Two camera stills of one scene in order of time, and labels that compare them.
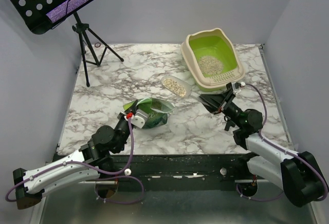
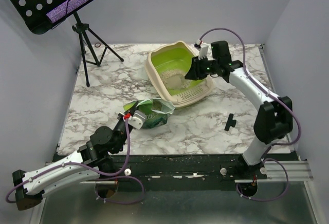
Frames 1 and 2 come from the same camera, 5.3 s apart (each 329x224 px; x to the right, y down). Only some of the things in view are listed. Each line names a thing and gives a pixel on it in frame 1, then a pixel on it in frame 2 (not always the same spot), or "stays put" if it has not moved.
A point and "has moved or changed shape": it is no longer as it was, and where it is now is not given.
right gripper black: x=224 y=100 -> x=199 y=67
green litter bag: x=157 y=110 stays put
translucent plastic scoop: x=177 y=86 has moved or changed shape
